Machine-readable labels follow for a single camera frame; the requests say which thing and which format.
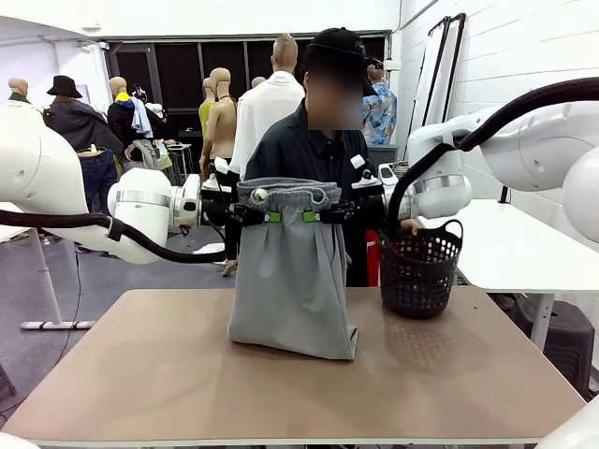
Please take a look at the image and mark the white table with T-leg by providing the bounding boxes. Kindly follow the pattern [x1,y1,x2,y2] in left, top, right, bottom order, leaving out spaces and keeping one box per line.
[0,224,97,331]

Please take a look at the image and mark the black perforated plastic basket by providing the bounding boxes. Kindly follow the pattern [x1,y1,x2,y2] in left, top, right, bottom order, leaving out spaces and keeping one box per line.
[377,218,465,320]

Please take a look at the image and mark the mannequin in dark jacket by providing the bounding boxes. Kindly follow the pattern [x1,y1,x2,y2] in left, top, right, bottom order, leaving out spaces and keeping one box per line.
[44,76,124,155]

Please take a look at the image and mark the mannequin in yellow-green top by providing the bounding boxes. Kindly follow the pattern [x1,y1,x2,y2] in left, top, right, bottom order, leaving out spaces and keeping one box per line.
[198,78,219,139]

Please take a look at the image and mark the black glass window wall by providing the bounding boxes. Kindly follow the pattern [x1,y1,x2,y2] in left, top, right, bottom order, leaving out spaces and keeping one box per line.
[106,31,392,141]

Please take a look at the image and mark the black cap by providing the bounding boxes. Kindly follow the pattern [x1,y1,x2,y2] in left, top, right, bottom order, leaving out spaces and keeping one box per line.
[303,26,383,65]

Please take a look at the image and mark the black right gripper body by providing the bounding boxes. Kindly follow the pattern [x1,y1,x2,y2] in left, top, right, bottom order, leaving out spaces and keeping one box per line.
[353,189,390,230]

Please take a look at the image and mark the man in blue floral shirt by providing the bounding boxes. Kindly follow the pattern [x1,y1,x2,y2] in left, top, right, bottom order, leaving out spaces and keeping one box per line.
[362,64,399,146]

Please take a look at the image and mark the mannequin torso in blue jeans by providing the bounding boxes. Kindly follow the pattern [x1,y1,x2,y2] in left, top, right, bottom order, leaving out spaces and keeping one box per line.
[77,144,119,215]

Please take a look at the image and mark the mannequin in cream jacket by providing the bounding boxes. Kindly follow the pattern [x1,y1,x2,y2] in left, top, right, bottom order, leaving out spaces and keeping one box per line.
[7,78,46,111]

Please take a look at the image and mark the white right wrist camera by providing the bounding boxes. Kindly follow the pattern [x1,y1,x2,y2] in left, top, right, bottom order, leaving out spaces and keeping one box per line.
[349,153,383,191]

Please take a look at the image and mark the grey training pants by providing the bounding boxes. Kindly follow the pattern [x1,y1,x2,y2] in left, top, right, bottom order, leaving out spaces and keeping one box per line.
[227,177,359,362]

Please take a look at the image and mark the black plastic stool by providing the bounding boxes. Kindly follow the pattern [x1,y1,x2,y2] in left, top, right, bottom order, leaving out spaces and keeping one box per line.
[512,298,596,398]

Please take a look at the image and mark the black framed white panel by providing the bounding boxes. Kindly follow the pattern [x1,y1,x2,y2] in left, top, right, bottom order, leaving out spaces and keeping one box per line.
[420,12,467,137]
[407,16,453,141]

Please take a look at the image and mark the black bucket hat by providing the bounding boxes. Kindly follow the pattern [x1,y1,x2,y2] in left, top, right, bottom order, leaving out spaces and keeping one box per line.
[47,76,84,100]

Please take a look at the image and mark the mannequin in white shirt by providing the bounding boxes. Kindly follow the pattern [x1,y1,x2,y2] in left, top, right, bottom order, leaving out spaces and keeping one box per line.
[228,33,307,181]

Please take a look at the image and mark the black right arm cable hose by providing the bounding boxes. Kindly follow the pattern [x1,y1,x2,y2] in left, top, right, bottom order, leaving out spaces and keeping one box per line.
[386,77,599,235]

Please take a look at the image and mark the small white background table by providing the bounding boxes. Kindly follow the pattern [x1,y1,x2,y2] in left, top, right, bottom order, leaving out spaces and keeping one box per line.
[167,142,196,181]

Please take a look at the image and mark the red bag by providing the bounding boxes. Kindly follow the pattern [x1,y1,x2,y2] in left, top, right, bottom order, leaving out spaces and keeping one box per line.
[366,228,382,288]

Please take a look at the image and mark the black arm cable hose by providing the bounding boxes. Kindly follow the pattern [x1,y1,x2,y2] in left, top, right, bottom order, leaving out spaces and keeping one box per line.
[386,77,599,235]
[0,209,229,265]

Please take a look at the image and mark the large white side table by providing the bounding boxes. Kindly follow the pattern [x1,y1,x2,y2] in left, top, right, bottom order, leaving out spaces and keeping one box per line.
[417,198,599,353]

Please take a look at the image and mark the mannequin with yellow scarf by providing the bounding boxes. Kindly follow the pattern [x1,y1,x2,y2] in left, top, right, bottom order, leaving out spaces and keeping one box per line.
[107,77,168,163]

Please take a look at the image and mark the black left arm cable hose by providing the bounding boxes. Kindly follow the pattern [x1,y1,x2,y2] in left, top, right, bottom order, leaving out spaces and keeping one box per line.
[0,209,229,265]

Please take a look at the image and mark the person in black shirt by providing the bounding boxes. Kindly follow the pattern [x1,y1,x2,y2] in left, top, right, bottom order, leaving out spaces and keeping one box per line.
[243,63,376,288]

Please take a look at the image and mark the bare mannequin in black trousers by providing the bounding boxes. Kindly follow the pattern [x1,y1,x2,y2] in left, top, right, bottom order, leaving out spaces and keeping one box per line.
[199,67,245,278]

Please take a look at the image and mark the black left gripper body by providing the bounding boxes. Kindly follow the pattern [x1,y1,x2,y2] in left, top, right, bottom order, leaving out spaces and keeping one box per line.
[200,195,236,227]

